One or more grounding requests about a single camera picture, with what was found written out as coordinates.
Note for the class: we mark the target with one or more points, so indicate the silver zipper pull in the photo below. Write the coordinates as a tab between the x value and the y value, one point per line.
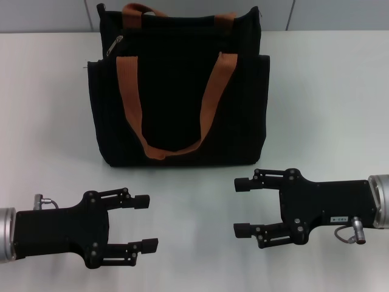
114	46

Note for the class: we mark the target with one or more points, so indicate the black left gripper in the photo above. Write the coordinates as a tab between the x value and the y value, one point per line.
60	231

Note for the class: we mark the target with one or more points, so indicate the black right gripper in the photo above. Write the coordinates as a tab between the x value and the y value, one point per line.
328	203

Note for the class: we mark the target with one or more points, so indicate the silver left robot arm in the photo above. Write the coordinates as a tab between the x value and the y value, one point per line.
6	234

